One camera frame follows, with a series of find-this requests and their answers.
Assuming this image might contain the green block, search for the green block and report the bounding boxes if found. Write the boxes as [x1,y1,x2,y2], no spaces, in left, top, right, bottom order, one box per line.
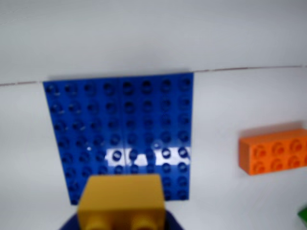
[297,207,307,225]

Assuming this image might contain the orange 2x4 block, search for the orange 2x4 block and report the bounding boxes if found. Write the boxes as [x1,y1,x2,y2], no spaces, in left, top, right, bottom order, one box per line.
[238,128,307,176]

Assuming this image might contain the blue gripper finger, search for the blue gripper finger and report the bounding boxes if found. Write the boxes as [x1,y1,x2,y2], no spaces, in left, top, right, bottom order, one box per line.
[58,210,79,230]
[165,210,186,230]

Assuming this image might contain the yellow 2x2 block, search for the yellow 2x2 block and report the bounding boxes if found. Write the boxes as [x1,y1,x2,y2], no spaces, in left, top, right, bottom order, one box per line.
[77,174,167,230]

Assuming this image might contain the blue 8x8 studded baseplate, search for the blue 8x8 studded baseplate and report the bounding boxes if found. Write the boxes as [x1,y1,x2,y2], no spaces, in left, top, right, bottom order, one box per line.
[42,71,195,206]

